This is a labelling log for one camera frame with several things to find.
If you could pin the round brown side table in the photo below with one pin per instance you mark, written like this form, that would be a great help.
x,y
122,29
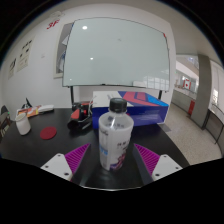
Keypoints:
x,y
4,125

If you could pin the flat round red coaster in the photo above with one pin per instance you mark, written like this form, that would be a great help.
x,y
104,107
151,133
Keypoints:
x,y
48,132

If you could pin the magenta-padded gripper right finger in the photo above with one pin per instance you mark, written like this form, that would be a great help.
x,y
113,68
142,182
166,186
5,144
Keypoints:
x,y
147,157

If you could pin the black and red power tool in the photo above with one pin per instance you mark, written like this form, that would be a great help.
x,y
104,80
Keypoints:
x,y
80,118

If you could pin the flat white case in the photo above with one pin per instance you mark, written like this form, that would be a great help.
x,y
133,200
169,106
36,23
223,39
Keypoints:
x,y
46,108

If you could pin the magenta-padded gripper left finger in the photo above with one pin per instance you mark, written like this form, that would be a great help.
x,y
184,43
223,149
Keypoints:
x,y
77,156

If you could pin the large whiteboard on stand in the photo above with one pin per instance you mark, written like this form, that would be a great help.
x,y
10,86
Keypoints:
x,y
116,53

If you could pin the red and white banner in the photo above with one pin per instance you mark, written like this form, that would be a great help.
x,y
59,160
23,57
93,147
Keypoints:
x,y
187,84

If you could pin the blue and white cardboard box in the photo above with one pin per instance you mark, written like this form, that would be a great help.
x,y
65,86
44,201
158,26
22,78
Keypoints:
x,y
146,110

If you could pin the large white wall poster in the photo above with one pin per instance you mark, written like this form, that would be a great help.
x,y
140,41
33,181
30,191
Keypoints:
x,y
24,55

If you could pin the grey wall notice board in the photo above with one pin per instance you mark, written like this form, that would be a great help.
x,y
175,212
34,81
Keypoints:
x,y
60,50

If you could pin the small white wall poster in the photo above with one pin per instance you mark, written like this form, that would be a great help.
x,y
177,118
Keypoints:
x,y
12,68

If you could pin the white mug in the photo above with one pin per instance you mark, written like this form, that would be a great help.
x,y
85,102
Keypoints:
x,y
22,125

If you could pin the black pointed bag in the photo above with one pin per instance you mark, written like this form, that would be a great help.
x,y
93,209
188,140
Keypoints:
x,y
26,104

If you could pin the clear black-capped drink bottle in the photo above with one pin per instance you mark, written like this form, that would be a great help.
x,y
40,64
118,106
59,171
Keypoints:
x,y
115,133

